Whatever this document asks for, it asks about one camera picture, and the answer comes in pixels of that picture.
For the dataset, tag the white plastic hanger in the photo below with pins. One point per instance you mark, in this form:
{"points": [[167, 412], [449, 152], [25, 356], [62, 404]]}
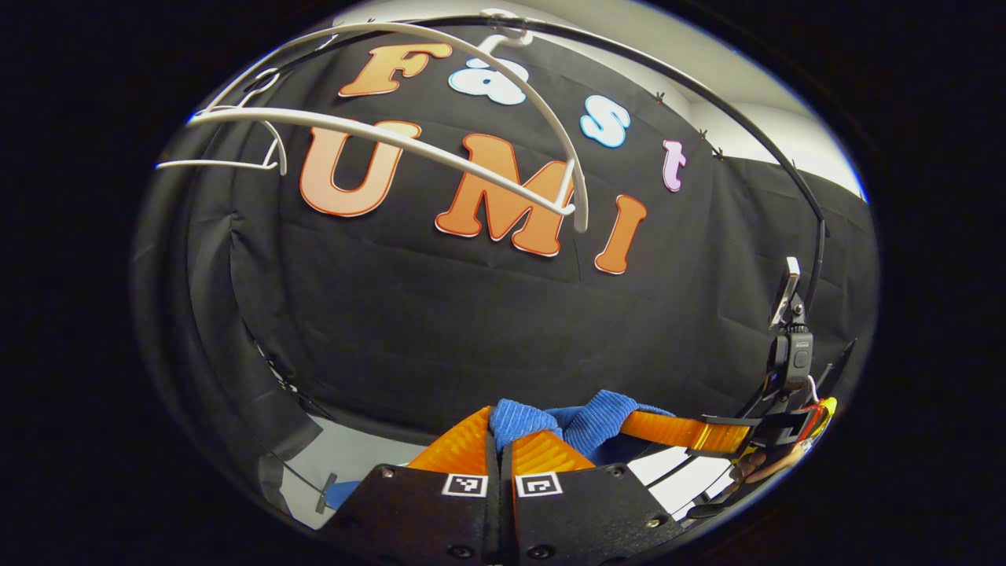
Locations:
{"points": [[581, 204], [204, 163]]}

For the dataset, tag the black clothes rack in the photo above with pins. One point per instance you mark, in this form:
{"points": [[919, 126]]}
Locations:
{"points": [[821, 236]]}

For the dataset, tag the black clamp-mounted device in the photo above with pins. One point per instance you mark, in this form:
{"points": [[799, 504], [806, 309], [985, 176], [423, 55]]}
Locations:
{"points": [[798, 354]]}

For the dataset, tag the white flat board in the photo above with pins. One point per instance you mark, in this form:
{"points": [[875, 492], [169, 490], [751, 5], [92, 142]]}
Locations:
{"points": [[684, 479]]}

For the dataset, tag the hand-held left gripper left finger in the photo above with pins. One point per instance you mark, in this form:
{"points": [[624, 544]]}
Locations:
{"points": [[424, 519]]}

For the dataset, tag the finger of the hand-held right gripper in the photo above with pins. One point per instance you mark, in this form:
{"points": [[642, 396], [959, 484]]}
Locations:
{"points": [[668, 431]]}

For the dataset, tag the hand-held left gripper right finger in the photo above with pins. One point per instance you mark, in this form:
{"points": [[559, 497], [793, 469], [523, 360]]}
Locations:
{"points": [[581, 519]]}

